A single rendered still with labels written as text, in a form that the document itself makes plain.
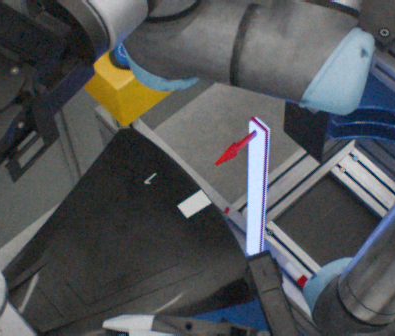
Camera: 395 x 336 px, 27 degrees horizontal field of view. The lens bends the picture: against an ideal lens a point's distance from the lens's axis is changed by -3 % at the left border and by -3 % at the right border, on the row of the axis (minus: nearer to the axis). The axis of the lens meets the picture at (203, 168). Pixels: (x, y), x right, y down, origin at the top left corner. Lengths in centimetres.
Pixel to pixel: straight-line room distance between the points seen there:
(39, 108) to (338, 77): 24
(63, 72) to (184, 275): 29
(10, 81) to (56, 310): 31
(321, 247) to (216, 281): 109
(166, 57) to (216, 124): 161
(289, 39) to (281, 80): 3
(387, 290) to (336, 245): 112
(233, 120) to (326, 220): 51
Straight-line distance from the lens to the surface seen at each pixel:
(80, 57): 64
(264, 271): 81
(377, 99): 130
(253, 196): 104
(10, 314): 84
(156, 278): 84
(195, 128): 233
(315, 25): 70
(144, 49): 73
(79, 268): 84
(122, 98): 111
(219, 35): 71
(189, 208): 88
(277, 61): 70
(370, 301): 84
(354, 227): 196
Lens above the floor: 195
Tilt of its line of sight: 59 degrees down
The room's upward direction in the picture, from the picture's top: 4 degrees counter-clockwise
